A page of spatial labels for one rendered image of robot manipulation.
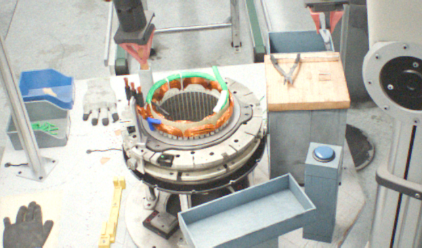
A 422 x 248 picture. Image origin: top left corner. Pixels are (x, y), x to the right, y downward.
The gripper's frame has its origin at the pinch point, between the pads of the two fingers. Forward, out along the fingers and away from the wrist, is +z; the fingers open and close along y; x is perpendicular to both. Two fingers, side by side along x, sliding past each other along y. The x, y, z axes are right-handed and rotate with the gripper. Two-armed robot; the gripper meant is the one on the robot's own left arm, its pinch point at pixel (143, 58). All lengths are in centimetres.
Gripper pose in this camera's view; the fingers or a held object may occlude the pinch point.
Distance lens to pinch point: 146.3
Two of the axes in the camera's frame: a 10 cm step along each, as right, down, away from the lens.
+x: 9.7, 0.3, -2.6
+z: 1.6, 7.2, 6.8
